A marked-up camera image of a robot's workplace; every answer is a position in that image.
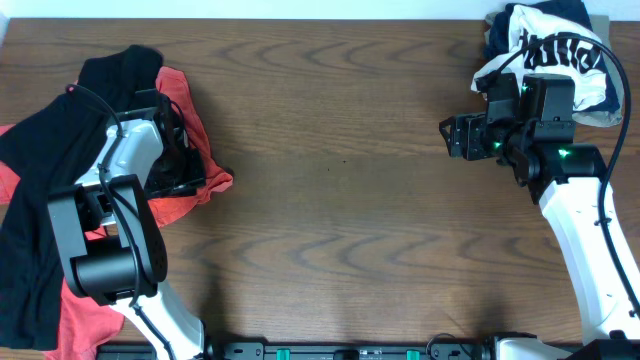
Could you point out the grey garment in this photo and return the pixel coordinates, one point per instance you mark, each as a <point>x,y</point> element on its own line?
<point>601,27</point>

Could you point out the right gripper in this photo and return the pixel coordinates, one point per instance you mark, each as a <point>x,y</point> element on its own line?
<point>463,135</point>

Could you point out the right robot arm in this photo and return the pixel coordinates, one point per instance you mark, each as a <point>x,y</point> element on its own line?
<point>528,126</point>

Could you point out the white printed t-shirt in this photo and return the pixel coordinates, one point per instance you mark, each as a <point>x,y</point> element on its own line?
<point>542,43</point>

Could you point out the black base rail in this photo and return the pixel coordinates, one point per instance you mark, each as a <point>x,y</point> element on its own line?
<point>345,351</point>

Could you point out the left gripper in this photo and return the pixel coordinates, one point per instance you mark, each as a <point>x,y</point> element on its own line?
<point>183,167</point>

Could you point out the black t-shirt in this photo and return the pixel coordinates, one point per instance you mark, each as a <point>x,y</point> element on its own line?
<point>52,149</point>

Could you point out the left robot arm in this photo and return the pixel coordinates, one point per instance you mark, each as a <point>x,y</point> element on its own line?
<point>110,246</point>

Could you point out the red t-shirt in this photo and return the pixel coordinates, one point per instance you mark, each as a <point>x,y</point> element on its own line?
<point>83,324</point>

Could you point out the navy blue garment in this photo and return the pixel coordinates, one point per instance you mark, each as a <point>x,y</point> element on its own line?
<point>571,10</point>

